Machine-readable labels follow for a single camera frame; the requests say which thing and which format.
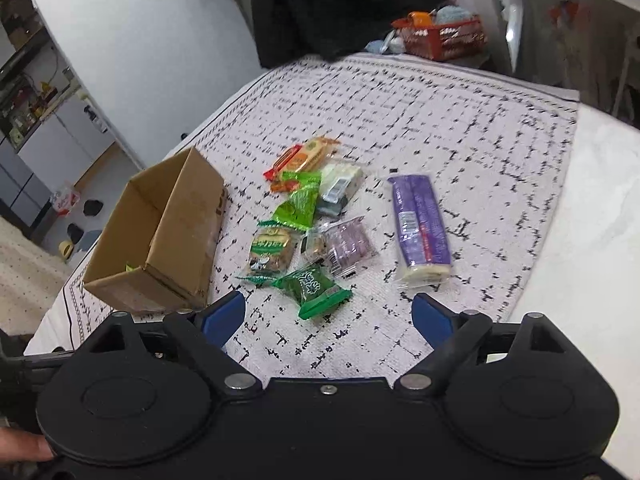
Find white patterned bed cover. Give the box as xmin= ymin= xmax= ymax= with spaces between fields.
xmin=22 ymin=52 xmax=582 ymax=380

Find dark green snack packet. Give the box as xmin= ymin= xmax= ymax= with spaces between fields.
xmin=272 ymin=264 xmax=352 ymax=320

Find light green snack packet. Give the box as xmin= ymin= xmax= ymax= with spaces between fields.
xmin=271 ymin=171 xmax=321 ymax=231

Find red candy bar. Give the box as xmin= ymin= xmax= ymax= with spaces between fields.
xmin=264 ymin=144 xmax=302 ymax=181

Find black clothing pile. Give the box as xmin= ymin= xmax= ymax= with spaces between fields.
xmin=250 ymin=0 xmax=450 ymax=68

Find grey white desk shelf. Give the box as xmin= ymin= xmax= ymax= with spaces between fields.
xmin=500 ymin=0 xmax=639 ymax=127

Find person's hand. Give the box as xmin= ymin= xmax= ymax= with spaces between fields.
xmin=0 ymin=427 xmax=54 ymax=463

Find long purple white snack bar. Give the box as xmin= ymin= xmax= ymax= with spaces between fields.
xmin=387 ymin=174 xmax=452 ymax=288

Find red plastic basket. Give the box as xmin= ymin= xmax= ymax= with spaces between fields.
xmin=392 ymin=13 xmax=487 ymax=62

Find white cake black packet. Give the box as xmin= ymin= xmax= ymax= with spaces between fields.
xmin=316 ymin=157 xmax=366 ymax=218

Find brown cardboard box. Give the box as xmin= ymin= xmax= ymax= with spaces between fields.
xmin=84 ymin=148 xmax=227 ymax=314

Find grey cabinet drawers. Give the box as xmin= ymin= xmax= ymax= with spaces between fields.
xmin=0 ymin=94 xmax=122 ymax=241

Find clear purple snack packet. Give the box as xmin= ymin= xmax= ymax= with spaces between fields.
xmin=300 ymin=216 xmax=378 ymax=278

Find green cow biscuit packet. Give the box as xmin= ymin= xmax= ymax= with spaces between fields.
xmin=238 ymin=220 xmax=299 ymax=285

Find orange yellow biscuit packet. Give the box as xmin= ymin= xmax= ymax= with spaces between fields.
xmin=269 ymin=136 xmax=340 ymax=193

